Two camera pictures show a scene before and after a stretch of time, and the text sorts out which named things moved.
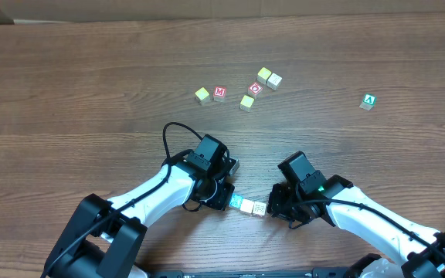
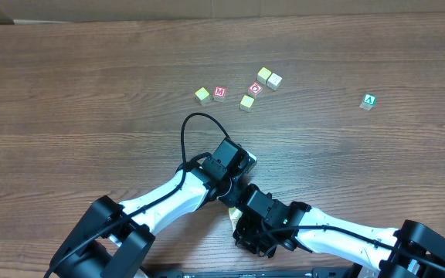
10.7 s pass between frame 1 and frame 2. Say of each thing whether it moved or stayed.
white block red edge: stayed
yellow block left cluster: stayed
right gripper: moved
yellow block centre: stayed
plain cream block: moved
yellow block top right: stayed
